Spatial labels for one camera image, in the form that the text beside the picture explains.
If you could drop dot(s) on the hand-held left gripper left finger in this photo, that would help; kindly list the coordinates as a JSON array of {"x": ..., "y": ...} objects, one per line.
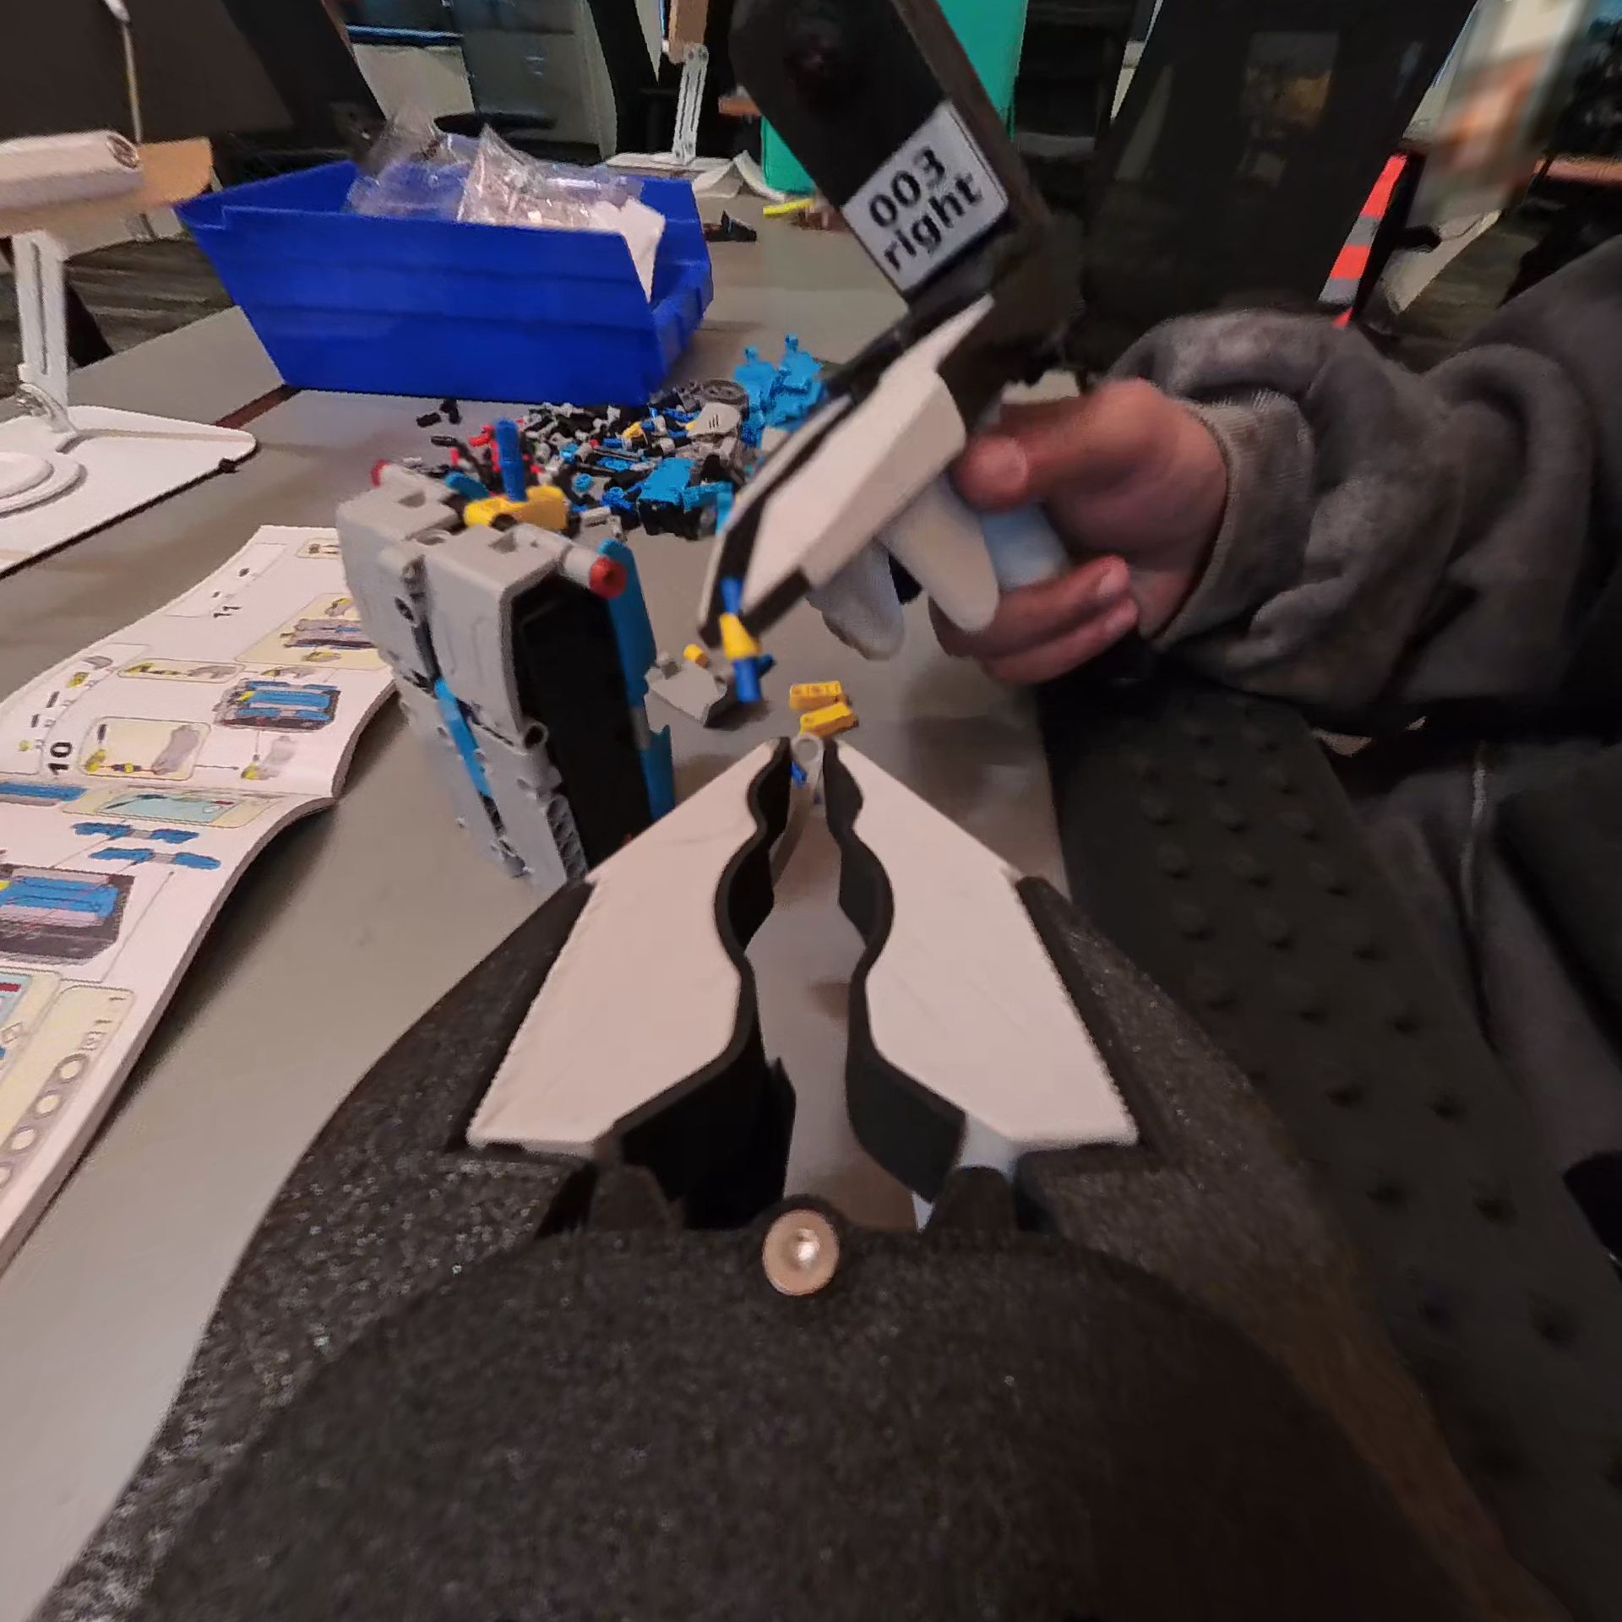
[{"x": 608, "y": 1014}]

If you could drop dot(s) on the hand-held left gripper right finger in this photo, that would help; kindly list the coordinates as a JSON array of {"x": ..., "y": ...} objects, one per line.
[{"x": 988, "y": 1014}]

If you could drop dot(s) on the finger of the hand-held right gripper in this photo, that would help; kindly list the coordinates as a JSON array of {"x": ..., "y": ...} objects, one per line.
[
  {"x": 732, "y": 528},
  {"x": 861, "y": 470}
]

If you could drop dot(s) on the pile of small toy bricks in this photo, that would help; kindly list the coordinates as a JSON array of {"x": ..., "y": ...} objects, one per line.
[{"x": 658, "y": 456}]

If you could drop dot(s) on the blue toy brick pin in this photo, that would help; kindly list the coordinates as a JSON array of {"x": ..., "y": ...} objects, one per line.
[{"x": 739, "y": 634}]

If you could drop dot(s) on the grey blue toy brick assembly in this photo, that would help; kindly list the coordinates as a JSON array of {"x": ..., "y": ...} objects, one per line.
[{"x": 508, "y": 659}]

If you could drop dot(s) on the brick instruction booklet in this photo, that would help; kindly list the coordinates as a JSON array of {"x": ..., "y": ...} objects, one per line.
[{"x": 127, "y": 761}]

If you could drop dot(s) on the person's right forearm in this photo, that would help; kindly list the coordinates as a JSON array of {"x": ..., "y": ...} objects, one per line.
[{"x": 1394, "y": 483}]

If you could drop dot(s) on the grey desk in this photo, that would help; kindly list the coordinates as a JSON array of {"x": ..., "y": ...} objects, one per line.
[{"x": 330, "y": 1014}]

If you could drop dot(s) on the white desk stand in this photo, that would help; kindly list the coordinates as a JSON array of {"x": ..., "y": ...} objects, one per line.
[{"x": 77, "y": 456}]

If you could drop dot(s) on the person's right hand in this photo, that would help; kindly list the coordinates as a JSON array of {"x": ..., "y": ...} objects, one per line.
[{"x": 1141, "y": 508}]

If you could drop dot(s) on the teal board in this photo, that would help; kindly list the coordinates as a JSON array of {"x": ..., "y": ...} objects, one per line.
[{"x": 994, "y": 51}]

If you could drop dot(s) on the clear plastic bags of bricks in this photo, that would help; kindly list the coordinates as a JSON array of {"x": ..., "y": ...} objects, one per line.
[{"x": 508, "y": 192}]

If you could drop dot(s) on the blue plastic bin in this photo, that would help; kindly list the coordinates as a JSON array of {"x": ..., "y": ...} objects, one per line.
[{"x": 430, "y": 317}]

